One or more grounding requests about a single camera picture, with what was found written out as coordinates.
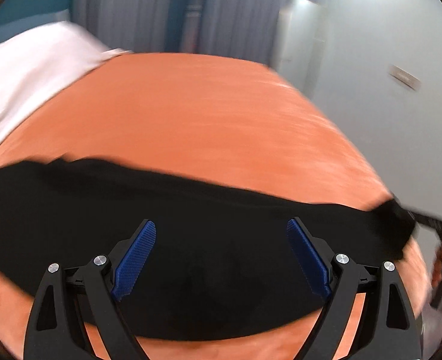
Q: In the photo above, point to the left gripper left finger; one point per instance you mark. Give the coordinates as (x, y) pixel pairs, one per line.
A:
(56, 328)

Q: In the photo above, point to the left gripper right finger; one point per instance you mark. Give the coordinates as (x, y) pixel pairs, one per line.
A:
(386, 328)

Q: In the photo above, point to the black pants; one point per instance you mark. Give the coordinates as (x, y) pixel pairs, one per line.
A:
(221, 266)

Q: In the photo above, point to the orange velvet bed cover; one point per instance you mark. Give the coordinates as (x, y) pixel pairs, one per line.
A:
(223, 120)

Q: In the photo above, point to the white bed sheet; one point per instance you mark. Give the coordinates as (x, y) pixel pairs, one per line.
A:
(39, 63)

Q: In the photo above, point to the grey blue curtains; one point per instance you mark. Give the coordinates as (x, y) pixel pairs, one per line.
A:
(240, 29)

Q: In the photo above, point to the wall power socket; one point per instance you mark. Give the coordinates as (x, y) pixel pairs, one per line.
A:
(404, 77)

